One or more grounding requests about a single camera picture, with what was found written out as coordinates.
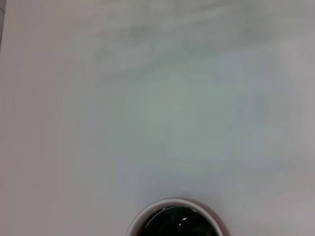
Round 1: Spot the red ceramic cup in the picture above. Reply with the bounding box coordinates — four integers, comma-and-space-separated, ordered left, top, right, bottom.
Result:
126, 197, 231, 236

